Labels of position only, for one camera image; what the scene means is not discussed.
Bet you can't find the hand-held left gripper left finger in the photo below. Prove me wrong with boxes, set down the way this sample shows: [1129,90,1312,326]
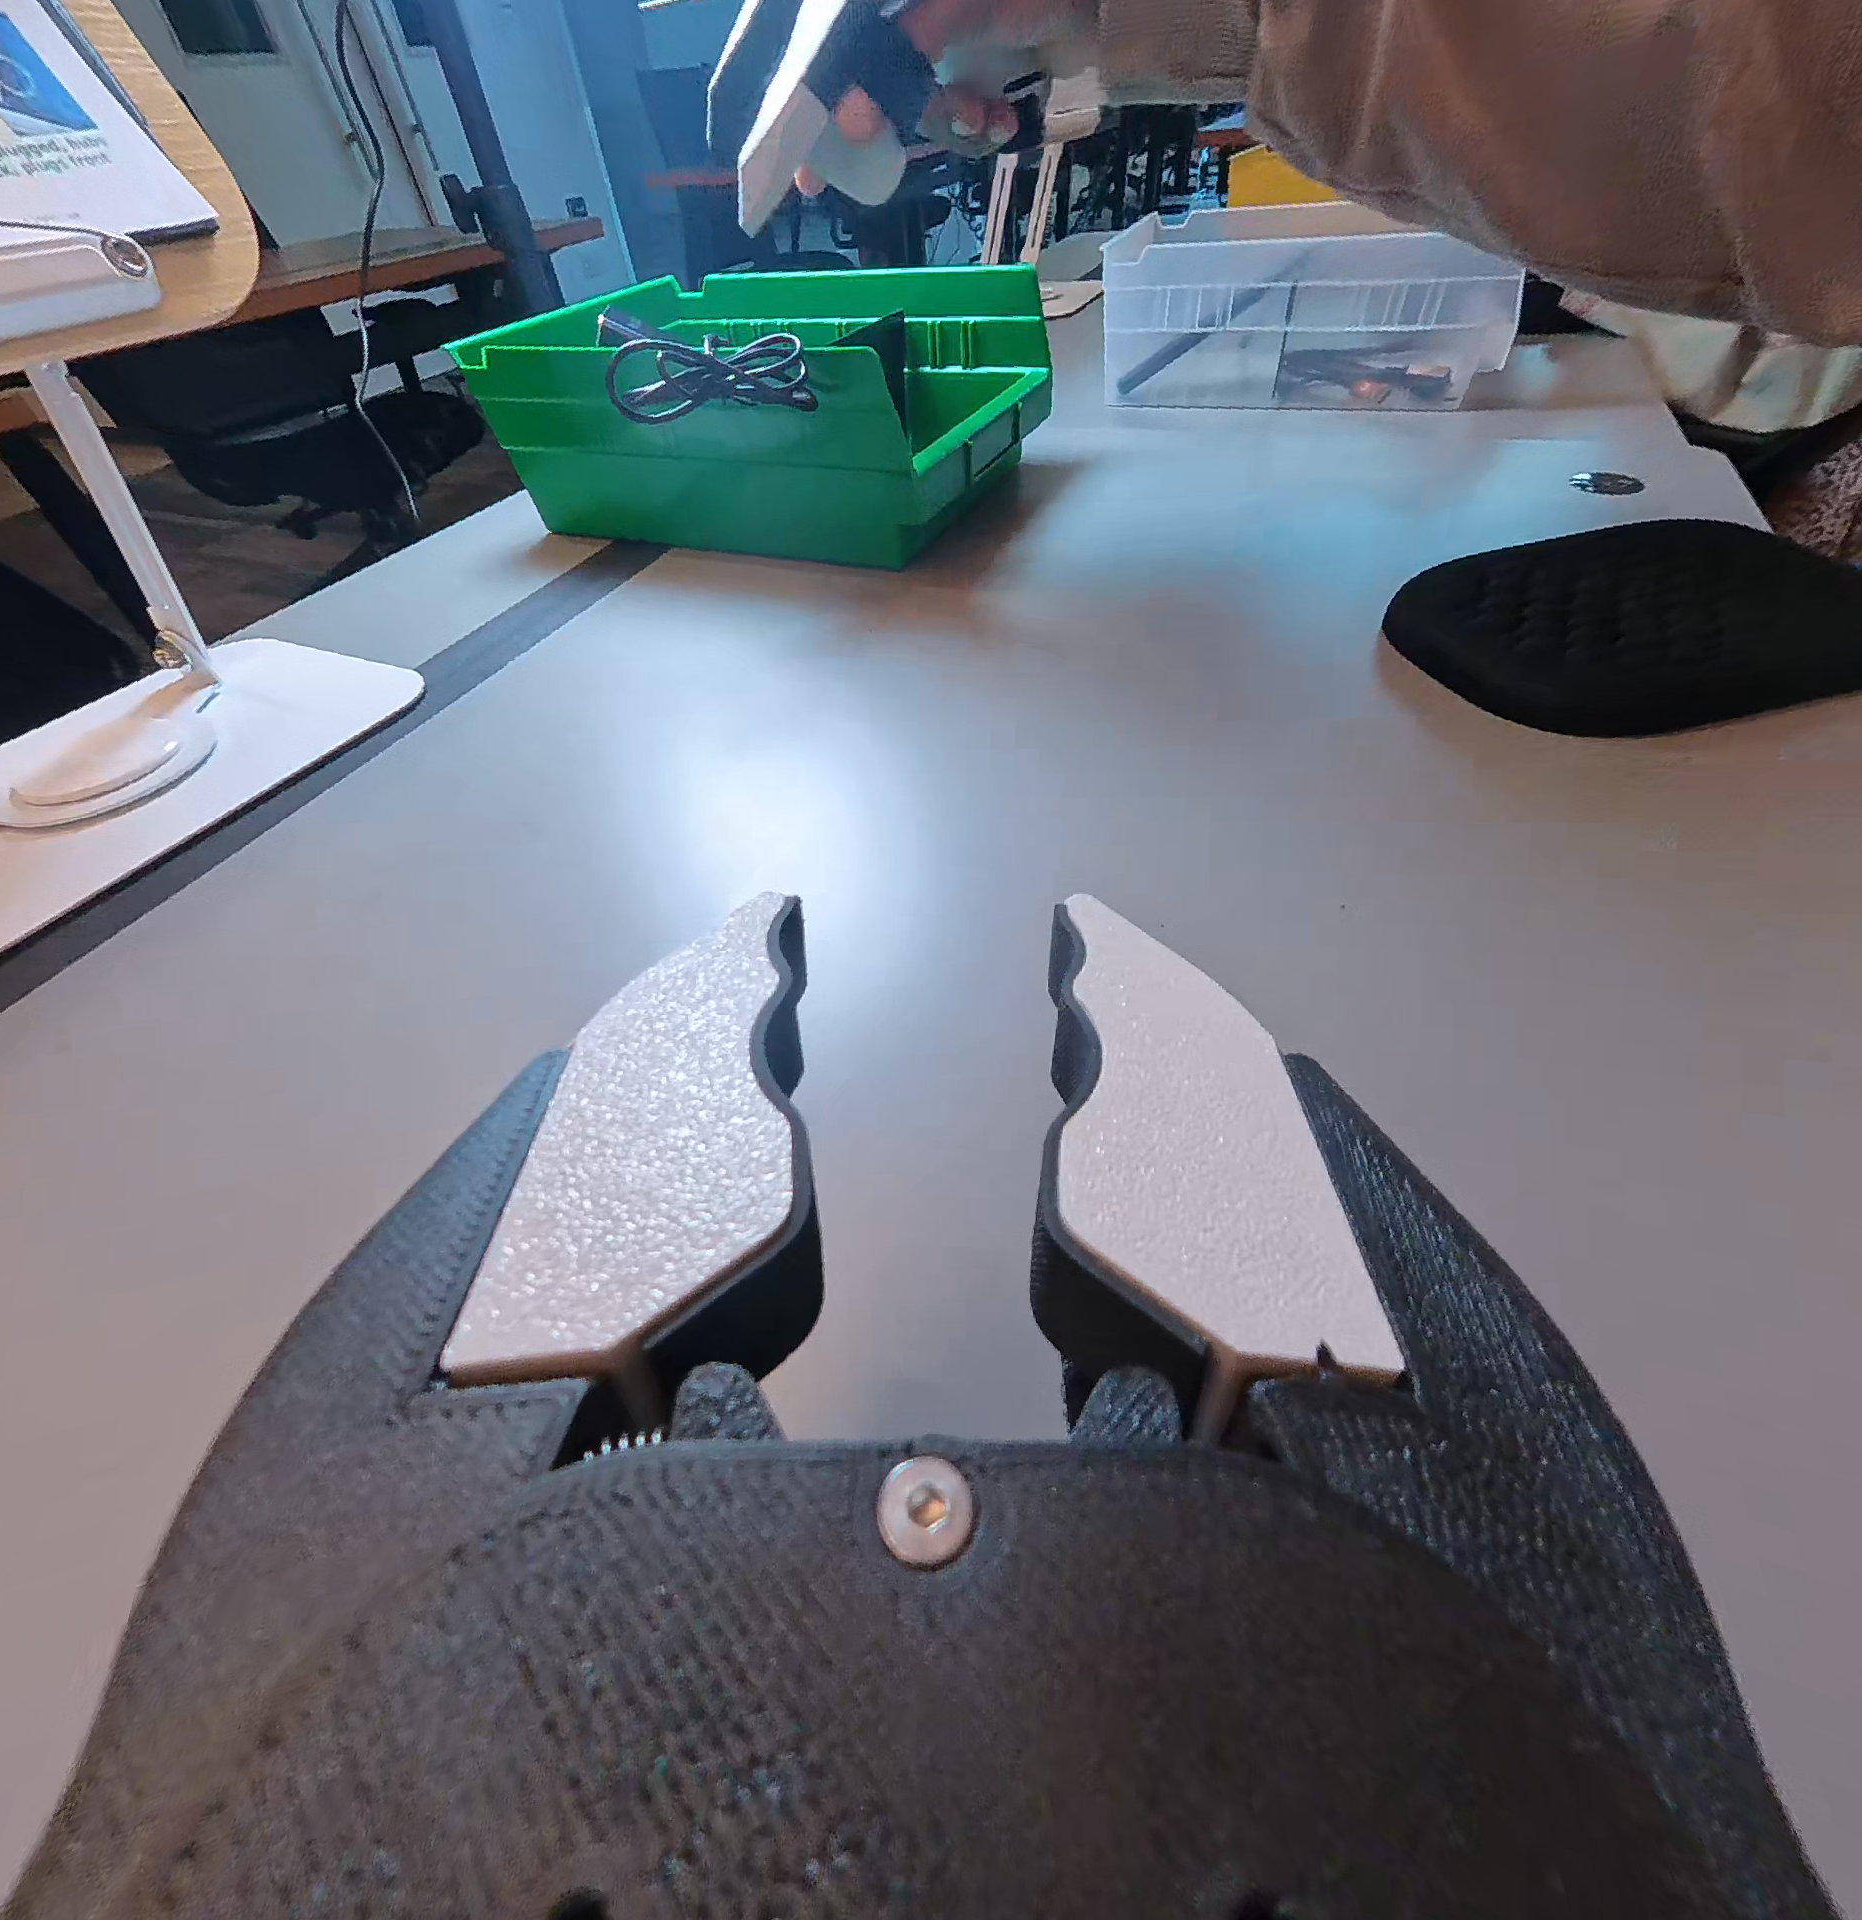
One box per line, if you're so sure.
[435,891,826,1390]

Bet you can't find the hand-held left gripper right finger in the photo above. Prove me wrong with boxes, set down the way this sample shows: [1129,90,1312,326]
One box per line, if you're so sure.
[1030,891,1409,1392]

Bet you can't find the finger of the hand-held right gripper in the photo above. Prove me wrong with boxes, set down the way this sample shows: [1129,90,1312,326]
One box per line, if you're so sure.
[705,0,793,154]
[732,0,876,236]

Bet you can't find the black glossy cable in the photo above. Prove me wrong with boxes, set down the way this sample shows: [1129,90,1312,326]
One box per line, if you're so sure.
[596,303,822,432]

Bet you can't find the clear plastic bin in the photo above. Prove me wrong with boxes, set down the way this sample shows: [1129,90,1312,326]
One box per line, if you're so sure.
[1099,202,1528,412]

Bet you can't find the green plastic bin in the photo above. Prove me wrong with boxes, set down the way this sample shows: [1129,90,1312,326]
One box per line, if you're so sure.
[443,262,1056,575]

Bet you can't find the black elbow rest pad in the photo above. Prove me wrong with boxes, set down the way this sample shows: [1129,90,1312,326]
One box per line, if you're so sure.
[1379,518,1862,742]

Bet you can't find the person's right forearm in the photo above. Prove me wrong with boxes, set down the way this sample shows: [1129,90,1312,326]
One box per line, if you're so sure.
[1097,0,1862,350]

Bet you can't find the person's right hand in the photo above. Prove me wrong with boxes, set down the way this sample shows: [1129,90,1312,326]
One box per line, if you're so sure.
[886,0,1117,146]

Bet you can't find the black pole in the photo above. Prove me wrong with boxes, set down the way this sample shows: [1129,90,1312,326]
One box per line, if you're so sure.
[428,0,561,272]

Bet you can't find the black bin divider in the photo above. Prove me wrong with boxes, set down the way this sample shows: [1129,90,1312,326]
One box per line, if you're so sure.
[829,307,916,438]

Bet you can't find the black office chair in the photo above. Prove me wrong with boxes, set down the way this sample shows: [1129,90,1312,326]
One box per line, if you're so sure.
[165,293,428,541]

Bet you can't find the white document stand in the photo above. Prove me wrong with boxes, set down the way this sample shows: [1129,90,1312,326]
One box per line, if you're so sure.
[0,0,426,971]

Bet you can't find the printed instruction sheet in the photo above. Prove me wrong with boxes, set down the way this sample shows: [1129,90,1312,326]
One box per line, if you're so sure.
[0,0,223,271]

